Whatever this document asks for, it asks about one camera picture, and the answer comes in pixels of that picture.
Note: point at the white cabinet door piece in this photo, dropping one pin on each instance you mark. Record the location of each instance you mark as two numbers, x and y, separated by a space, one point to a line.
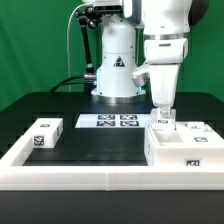
199 134
161 123

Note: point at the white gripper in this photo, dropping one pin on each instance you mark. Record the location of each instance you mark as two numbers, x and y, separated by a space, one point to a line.
164 59

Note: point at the black camera on mount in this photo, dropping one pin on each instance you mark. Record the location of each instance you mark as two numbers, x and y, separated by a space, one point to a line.
109 9

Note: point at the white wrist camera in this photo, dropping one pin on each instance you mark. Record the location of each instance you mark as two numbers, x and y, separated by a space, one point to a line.
141 75

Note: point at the white block with markers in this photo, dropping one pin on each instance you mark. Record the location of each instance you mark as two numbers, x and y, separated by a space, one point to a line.
46 132

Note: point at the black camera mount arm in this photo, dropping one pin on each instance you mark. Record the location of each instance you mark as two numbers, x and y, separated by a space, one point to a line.
86 36

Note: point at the white U-shaped border frame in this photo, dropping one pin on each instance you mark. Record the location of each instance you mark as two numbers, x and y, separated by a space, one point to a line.
15 175

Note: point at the white flat marker plate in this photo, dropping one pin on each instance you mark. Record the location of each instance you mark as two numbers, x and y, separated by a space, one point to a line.
113 120

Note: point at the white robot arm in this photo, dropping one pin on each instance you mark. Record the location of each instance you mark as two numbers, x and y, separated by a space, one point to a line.
143 41

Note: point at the white cabinet body box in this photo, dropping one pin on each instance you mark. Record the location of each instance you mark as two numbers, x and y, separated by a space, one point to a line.
163 148

